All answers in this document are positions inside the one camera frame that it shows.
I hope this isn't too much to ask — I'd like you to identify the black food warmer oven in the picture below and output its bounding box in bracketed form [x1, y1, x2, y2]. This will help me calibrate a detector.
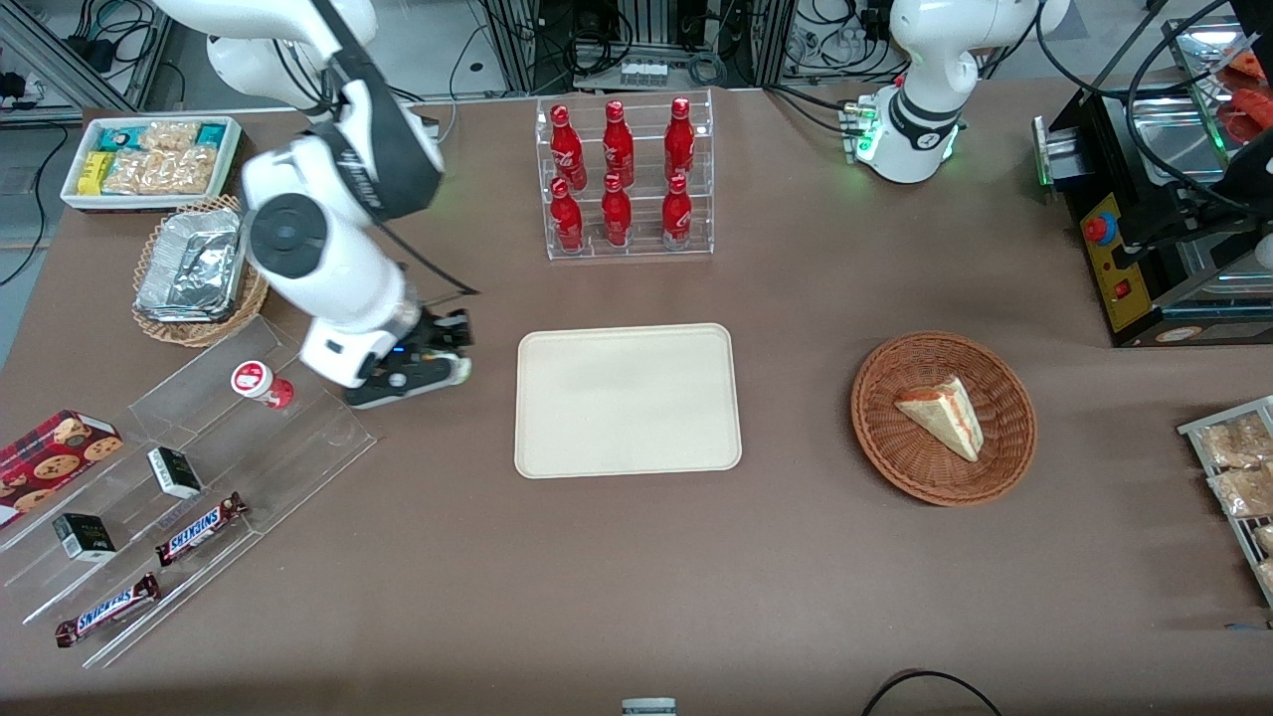
[1032, 15, 1273, 349]

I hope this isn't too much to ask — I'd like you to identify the wrapped sandwich wedge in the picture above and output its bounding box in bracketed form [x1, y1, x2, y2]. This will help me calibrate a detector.
[892, 374, 987, 464]

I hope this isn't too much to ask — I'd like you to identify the clear acrylic stepped stand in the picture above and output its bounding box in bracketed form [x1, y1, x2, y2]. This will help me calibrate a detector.
[0, 316, 378, 669]

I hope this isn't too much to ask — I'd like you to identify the clear acrylic bottle rack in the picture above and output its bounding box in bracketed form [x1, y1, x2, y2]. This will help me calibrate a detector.
[534, 89, 716, 263]

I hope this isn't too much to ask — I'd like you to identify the round brown wicker basket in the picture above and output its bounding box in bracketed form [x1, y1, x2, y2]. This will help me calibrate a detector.
[850, 330, 1038, 508]

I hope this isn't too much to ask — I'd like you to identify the snickers chocolate bar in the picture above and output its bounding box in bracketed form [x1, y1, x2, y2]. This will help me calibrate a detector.
[54, 572, 163, 650]
[153, 491, 251, 569]

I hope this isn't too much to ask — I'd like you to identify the light woven oval basket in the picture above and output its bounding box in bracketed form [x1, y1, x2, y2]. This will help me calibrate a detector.
[131, 195, 273, 348]

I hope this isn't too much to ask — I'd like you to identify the white snack bin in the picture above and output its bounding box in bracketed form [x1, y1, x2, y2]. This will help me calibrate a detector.
[61, 115, 244, 214]

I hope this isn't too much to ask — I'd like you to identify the black looped cable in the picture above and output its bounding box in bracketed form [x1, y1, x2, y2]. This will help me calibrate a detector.
[859, 668, 1006, 716]

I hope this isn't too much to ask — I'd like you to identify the small black box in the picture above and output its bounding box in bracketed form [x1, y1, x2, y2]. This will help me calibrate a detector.
[51, 512, 118, 565]
[146, 447, 205, 501]

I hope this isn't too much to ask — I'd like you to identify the red cola bottle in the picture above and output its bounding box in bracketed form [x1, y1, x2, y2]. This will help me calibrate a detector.
[663, 96, 697, 183]
[600, 173, 635, 250]
[602, 99, 637, 188]
[660, 174, 695, 251]
[549, 177, 586, 255]
[549, 103, 589, 192]

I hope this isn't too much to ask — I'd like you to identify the aluminium frame rack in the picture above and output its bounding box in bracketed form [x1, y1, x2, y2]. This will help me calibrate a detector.
[482, 0, 797, 92]

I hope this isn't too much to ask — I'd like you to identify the red lid gum bottle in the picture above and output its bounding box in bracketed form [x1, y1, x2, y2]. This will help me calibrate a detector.
[230, 359, 296, 411]

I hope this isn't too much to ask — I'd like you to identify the steel oven pan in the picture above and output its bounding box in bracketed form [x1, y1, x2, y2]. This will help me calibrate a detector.
[1127, 91, 1240, 190]

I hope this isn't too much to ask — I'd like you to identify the yellow snack pack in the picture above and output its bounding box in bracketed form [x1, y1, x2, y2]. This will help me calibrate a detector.
[77, 150, 116, 198]

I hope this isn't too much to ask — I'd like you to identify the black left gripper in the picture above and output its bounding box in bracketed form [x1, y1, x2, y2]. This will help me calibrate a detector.
[1114, 187, 1259, 272]

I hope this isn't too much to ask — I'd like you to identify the tray of wrapped snacks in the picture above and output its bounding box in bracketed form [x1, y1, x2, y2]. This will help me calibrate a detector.
[1178, 395, 1273, 609]

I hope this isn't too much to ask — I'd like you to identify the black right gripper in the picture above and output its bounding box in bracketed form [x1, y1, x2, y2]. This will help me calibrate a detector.
[402, 309, 474, 365]

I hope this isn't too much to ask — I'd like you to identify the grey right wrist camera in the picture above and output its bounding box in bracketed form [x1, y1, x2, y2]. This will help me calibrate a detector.
[345, 358, 456, 411]

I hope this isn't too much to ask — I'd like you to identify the clear cracker bag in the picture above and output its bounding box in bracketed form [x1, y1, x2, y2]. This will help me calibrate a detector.
[99, 146, 219, 197]
[138, 119, 201, 154]

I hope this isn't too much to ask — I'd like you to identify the aluminium foil tray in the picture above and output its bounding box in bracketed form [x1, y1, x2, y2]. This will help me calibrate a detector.
[134, 207, 249, 325]

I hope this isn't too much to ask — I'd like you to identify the red cookie box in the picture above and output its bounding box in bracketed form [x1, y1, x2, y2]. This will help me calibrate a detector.
[0, 409, 126, 529]

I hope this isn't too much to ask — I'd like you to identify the beige plastic tray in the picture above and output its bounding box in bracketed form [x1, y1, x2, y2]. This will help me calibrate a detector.
[513, 322, 744, 481]

